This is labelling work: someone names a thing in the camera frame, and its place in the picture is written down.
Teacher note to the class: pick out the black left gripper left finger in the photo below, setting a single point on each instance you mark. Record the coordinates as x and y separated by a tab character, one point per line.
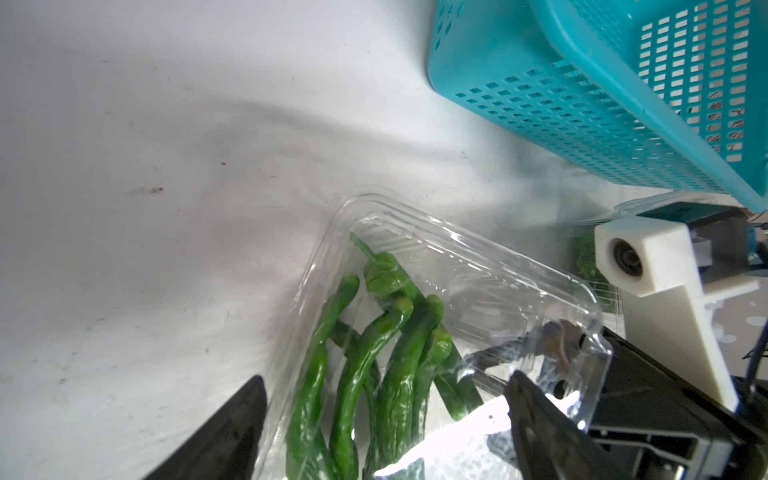
226	445

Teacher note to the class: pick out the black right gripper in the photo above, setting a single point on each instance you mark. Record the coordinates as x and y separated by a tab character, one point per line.
656	425

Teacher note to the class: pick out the small green pepper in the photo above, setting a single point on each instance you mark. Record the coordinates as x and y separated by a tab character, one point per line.
441	364
396	395
307	455
372	340

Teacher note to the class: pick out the teal plastic mesh basket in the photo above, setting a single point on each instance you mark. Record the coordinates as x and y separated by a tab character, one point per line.
658	94

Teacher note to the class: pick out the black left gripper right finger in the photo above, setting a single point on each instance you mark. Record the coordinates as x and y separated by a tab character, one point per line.
548	445

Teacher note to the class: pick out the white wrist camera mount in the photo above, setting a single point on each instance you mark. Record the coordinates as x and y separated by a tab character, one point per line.
668	311

